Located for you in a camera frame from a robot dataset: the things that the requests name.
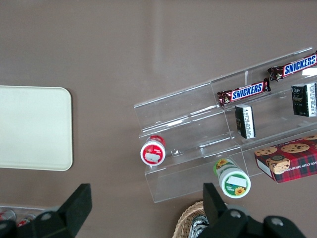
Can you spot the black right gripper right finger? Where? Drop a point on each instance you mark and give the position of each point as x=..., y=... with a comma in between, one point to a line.
x=215, y=215

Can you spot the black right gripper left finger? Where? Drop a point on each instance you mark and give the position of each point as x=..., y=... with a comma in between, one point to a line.
x=67, y=213

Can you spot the light wicker basket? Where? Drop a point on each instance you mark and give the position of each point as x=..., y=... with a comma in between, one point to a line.
x=183, y=218

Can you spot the cream rectangular tray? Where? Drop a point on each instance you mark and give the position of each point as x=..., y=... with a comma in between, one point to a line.
x=34, y=129

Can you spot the stacked aluminium foil trays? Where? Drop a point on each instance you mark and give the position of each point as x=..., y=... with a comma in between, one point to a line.
x=198, y=228

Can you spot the clear acrylic bottle rack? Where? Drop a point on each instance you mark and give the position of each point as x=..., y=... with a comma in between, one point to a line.
x=37, y=209

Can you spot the green capped small bottle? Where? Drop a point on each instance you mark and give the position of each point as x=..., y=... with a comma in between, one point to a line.
x=234, y=183

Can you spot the red capped small bottle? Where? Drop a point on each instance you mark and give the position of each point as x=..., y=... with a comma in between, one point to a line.
x=152, y=152

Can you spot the red plaid cookie box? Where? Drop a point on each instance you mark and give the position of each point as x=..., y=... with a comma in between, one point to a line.
x=292, y=161

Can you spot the small black box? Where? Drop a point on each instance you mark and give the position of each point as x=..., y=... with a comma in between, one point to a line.
x=245, y=121
x=304, y=99

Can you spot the clear acrylic stepped display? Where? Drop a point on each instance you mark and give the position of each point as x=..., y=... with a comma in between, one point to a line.
x=173, y=111

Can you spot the Snickers bar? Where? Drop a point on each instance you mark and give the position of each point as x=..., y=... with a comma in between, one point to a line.
x=245, y=91
x=297, y=65

